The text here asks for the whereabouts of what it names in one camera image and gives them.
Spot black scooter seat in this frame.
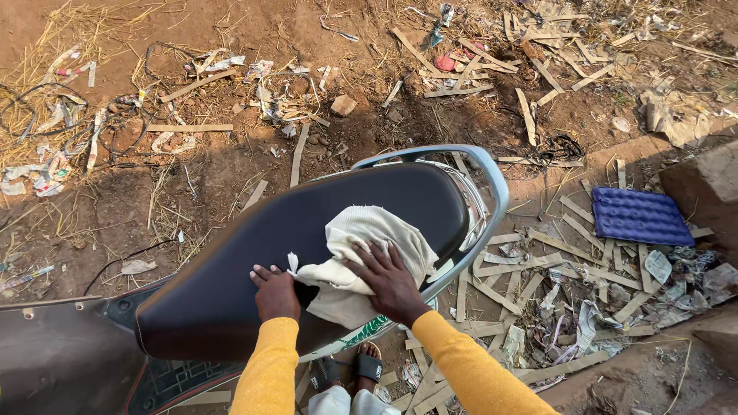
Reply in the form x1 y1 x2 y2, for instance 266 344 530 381
135 162 470 363

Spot grey scooter body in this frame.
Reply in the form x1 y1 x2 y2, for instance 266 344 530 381
0 158 491 415

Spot scattered cardboard strips and litter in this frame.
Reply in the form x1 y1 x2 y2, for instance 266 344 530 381
381 0 738 148

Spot tangle of black wires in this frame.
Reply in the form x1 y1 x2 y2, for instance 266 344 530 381
0 41 194 171

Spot person's white trousers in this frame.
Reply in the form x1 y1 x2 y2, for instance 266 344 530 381
308 385 402 415

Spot silver scooter grab rail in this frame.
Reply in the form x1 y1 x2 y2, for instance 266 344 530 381
350 144 511 303

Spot blue quilted cushion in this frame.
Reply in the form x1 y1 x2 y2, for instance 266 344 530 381
592 186 696 248

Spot person's left hand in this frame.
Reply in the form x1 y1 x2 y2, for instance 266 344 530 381
249 264 302 324

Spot person's right hand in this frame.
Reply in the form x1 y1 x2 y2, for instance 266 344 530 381
344 240 434 329

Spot large brown stone block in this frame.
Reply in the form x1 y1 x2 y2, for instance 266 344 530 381
658 141 738 257

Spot heap of dry straw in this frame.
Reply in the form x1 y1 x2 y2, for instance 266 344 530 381
0 0 174 105

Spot white cleaning cloth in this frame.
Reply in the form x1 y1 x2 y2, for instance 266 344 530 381
286 204 440 330

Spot thin black cable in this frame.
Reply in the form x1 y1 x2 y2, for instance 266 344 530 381
83 239 175 296

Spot black sandal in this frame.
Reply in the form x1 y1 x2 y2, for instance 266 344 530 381
352 340 385 385
309 355 342 393

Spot small brown stone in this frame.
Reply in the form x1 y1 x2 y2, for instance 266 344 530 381
330 94 358 118

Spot small black wire coil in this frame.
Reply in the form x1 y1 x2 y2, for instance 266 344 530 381
535 134 585 163

